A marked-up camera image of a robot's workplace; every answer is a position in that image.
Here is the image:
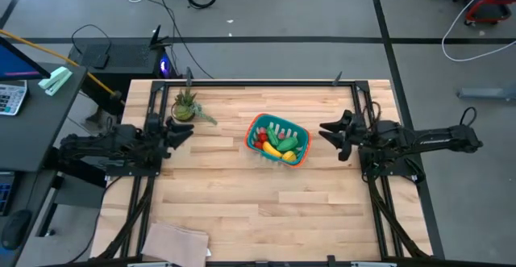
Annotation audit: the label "black computer mouse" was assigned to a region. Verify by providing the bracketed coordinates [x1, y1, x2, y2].
[1, 209, 33, 252]

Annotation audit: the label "dark grey desk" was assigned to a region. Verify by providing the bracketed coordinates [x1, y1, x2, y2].
[0, 60, 88, 173]

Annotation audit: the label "black aluminium table frame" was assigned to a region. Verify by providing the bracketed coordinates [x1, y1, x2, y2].
[98, 79, 432, 262]

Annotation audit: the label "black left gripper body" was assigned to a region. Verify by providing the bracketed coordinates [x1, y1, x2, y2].
[145, 112, 170, 160]

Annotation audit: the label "black cable bundle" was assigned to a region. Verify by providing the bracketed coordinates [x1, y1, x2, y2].
[366, 176, 431, 259]
[98, 176, 156, 260]

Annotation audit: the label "red and black cart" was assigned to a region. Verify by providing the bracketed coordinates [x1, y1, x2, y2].
[453, 0, 516, 27]

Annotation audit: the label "yellow floor cable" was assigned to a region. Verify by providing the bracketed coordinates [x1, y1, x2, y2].
[0, 28, 122, 98]

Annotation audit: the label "yellow toy banana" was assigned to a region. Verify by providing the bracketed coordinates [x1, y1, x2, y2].
[261, 140, 284, 159]

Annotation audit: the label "black floor cable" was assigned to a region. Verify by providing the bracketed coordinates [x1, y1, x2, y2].
[149, 0, 214, 81]

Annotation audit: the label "potted succulent plant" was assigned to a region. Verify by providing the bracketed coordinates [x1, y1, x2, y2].
[170, 88, 218, 126]

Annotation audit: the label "grey floor bar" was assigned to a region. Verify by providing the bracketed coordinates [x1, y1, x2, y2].
[457, 88, 516, 101]

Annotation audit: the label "small black box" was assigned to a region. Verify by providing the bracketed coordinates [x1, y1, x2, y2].
[93, 43, 112, 70]

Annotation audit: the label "black computer tower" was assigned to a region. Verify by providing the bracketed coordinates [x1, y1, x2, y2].
[67, 24, 173, 98]

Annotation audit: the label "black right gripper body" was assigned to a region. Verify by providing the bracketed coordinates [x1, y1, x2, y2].
[339, 113, 368, 162]

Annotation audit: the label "mint green stapler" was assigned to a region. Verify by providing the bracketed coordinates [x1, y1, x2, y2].
[38, 65, 73, 97]

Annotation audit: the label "computer monitor blue screen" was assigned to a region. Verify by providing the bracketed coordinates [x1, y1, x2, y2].
[0, 36, 52, 81]

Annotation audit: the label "wide green toy vegetable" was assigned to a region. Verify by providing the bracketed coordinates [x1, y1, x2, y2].
[276, 136, 300, 152]

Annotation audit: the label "grey desk calculator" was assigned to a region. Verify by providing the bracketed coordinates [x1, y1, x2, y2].
[0, 79, 28, 117]

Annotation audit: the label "teal basket orange handles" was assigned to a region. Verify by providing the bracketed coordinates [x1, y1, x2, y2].
[243, 112, 312, 169]

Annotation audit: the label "white floor cable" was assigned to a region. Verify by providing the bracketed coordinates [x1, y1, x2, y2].
[441, 0, 516, 63]

